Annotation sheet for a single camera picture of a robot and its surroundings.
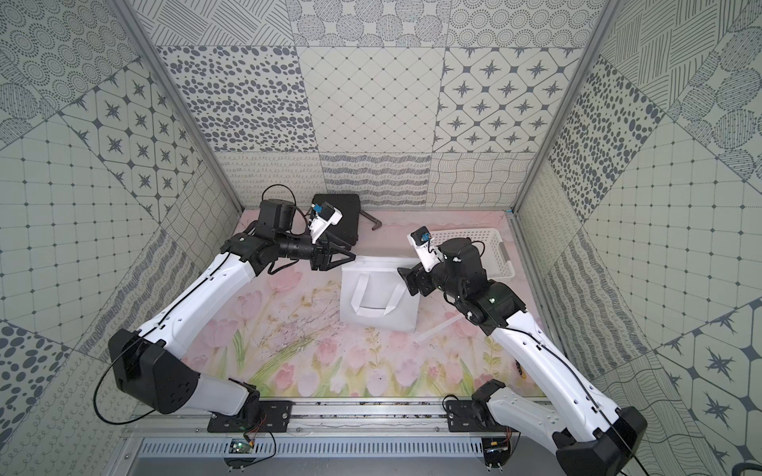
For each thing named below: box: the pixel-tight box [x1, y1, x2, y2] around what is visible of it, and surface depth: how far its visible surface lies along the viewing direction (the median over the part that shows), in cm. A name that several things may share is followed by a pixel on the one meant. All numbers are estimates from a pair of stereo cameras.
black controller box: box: [481, 437, 511, 470], surface depth 73 cm
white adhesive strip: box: [412, 314, 466, 344], surface depth 90 cm
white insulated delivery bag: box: [340, 255, 421, 333], surface depth 79 cm
